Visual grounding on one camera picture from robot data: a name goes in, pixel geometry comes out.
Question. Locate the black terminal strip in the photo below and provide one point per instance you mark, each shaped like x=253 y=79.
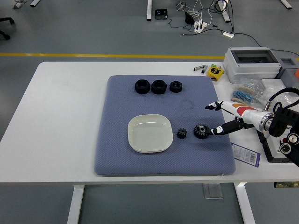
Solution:
x=286 y=185

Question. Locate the grey metal floor plate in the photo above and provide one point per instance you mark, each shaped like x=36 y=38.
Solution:
x=213 y=191

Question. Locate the black office chair base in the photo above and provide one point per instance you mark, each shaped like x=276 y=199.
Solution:
x=4 y=21

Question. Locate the small black hex nut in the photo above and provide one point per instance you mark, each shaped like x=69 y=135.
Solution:
x=175 y=86

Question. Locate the blue-grey quilted mat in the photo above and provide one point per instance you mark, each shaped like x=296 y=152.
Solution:
x=163 y=163

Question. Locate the grey box with orange button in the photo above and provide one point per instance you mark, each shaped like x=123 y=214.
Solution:
x=288 y=74

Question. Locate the purple-edged label card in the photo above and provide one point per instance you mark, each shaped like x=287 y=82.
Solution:
x=245 y=155

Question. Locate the white background table leg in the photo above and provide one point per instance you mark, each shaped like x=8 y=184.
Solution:
x=286 y=4
x=225 y=12
x=149 y=10
x=35 y=2

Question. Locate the large black hex nut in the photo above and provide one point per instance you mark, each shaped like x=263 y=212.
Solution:
x=142 y=86
x=158 y=87

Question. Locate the large black gear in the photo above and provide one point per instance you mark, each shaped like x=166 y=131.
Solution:
x=201 y=131

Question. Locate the bag of blue resistors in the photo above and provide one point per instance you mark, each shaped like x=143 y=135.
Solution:
x=245 y=94

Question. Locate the silver black usb stick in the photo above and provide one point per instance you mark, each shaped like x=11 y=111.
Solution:
x=198 y=68

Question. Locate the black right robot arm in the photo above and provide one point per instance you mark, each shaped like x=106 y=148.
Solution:
x=280 y=123

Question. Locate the white power strip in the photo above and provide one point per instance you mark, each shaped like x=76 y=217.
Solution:
x=200 y=26

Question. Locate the grey electrical enclosure box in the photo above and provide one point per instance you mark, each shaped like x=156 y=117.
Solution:
x=250 y=70

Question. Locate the black device with screen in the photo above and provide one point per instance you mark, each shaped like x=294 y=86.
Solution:
x=161 y=14

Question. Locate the white square plate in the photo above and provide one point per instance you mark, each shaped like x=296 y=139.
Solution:
x=149 y=135

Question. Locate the small white flat box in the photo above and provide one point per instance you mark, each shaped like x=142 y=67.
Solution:
x=273 y=83

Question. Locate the silver metal floor bracket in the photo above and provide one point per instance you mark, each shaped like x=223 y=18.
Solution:
x=17 y=4

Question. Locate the small black gear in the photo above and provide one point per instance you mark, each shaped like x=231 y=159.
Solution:
x=181 y=134

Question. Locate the yellow tape measure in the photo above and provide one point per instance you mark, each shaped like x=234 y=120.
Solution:
x=215 y=73

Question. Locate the white power adapter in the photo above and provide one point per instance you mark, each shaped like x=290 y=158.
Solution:
x=228 y=34

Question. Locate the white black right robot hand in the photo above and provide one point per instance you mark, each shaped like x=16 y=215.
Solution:
x=243 y=112

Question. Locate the black power adapter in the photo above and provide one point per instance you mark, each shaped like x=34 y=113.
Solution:
x=189 y=18

